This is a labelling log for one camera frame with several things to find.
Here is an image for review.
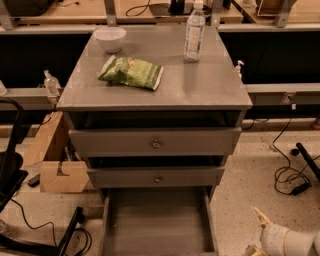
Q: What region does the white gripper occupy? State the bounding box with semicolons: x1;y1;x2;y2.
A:
254;207;289;256

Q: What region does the grey bottom drawer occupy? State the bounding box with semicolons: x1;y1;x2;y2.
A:
98;187;218;256

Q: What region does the grey drawer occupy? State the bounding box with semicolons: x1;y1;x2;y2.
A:
88;166;224;188
98;187;218;256
69;128;241;158

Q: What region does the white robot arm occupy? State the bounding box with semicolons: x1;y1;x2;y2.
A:
254;208;320;256

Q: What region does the grey middle drawer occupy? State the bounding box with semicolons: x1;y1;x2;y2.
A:
88;166;224;188

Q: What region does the grey top drawer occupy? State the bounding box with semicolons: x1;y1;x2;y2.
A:
69;128;241;158

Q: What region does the grey drawer cabinet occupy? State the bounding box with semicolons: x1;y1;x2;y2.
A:
55;23;254;201

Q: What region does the black stand leg right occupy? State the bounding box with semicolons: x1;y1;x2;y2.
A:
291;142;320;181

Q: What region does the small pump bottle right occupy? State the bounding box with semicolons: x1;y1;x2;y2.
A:
235;60;245;79

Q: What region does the green chip bag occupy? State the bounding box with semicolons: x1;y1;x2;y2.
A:
98;55;164;90

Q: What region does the clear plastic water bottle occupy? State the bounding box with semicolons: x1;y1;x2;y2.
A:
184;0;206;62

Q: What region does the wooden box on floor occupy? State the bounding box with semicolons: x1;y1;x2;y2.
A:
24;111;89;193

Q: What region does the white ceramic bowl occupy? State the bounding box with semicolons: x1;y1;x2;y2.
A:
94;27;126;53

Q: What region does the small sanitizer bottle left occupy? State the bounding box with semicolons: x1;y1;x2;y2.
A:
44;70;60;95

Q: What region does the black chair base left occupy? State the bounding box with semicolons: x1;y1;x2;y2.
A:
0;98;84;256

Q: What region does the black power adapter cable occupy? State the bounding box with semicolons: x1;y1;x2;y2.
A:
271;96;320;197

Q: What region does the black cable on floor left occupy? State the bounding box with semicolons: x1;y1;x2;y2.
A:
9;197;93;256

